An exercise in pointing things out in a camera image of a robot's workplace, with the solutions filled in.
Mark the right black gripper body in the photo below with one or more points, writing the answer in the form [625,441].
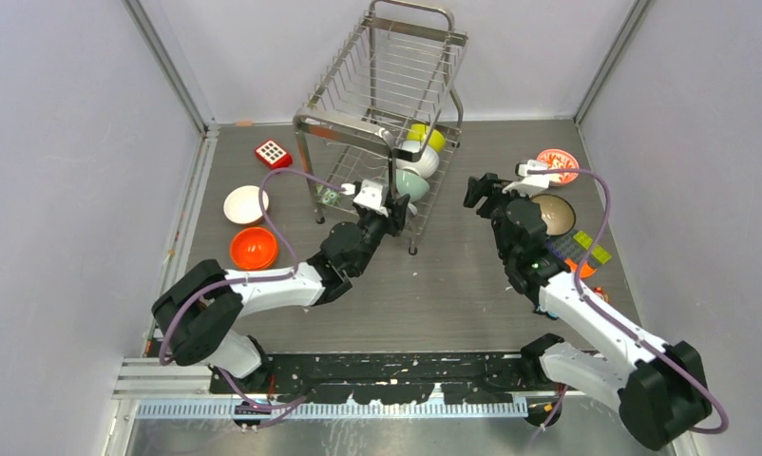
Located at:
[502,243]

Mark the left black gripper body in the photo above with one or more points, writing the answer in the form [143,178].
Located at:
[373,231]

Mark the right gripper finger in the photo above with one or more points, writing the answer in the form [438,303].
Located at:
[484,185]
[482,200]

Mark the dark blue bowl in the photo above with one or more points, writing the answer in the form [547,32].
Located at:
[557,213]

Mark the red white patterned bowl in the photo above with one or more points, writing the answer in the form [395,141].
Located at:
[559,159]

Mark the steel two-tier dish rack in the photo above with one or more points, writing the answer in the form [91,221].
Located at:
[397,67]

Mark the orange bowl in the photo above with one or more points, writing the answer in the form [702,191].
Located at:
[254,261]
[252,239]

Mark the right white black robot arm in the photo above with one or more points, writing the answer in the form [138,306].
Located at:
[658,390]

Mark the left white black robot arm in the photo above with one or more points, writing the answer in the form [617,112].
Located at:
[197,314]

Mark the white bowl in rack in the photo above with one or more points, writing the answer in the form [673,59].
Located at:
[426,166]

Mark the grey building block plate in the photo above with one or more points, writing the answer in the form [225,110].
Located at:
[574,244]

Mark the small green patterned object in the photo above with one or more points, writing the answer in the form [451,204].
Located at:
[328,195]

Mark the orange curved toy piece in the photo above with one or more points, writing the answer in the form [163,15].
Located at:
[585,270]

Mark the yellow bowl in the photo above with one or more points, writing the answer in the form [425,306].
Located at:
[420,132]

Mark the lime green brick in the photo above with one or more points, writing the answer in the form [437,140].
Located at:
[592,245]

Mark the red cartoon toy block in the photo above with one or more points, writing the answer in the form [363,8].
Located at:
[601,294]

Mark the red white grid block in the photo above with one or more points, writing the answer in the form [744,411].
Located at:
[272,155]

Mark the white bowl brown outside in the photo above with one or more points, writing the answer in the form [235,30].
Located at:
[242,207]

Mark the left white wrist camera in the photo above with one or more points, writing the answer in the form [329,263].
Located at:
[368,196]

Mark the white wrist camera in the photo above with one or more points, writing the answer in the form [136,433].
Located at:
[532,178]
[368,196]

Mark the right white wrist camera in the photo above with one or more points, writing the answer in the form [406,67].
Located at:
[532,178]

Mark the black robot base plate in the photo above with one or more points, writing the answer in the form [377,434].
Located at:
[398,378]

